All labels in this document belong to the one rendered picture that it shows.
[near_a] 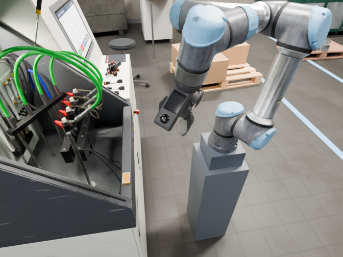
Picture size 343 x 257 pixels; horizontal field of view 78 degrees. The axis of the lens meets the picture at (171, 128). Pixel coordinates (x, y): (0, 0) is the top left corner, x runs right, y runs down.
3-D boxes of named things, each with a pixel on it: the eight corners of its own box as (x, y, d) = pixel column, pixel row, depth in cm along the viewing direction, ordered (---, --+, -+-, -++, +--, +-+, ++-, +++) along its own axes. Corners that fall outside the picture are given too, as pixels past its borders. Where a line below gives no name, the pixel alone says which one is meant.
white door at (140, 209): (149, 272, 134) (138, 222, 90) (145, 273, 134) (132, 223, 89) (143, 185, 183) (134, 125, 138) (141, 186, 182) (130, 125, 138)
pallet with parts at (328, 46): (296, 61, 403) (303, 43, 380) (272, 46, 464) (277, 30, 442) (350, 57, 420) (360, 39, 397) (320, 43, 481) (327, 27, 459)
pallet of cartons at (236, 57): (235, 62, 402) (241, 36, 371) (261, 84, 336) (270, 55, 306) (169, 69, 378) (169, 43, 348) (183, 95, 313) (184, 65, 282)
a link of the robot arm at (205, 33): (240, 18, 38) (208, 30, 35) (219, 66, 47) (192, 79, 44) (210, -3, 41) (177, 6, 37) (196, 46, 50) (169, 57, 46)
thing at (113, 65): (121, 77, 147) (119, 70, 144) (105, 78, 146) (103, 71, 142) (121, 63, 164) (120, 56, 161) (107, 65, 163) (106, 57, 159)
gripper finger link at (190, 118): (194, 129, 61) (193, 106, 55) (192, 132, 60) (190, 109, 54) (180, 123, 63) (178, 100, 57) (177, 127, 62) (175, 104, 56)
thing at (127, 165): (136, 218, 90) (131, 198, 80) (125, 220, 90) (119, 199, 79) (133, 126, 137) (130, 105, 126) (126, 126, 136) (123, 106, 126)
